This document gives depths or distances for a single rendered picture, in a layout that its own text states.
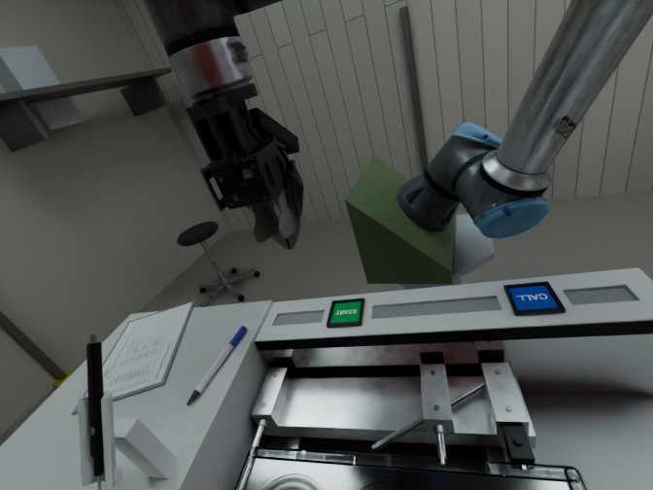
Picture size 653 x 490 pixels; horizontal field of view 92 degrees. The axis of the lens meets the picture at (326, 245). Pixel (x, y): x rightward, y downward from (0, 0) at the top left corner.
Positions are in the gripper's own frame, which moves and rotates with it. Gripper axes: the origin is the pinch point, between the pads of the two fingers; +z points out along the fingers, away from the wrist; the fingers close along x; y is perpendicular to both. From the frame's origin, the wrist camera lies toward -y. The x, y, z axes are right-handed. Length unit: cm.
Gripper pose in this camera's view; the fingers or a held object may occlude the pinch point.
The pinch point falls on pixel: (289, 238)
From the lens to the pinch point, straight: 45.9
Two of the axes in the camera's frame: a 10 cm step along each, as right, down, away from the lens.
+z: 2.8, 8.4, 4.7
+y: -1.9, 5.3, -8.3
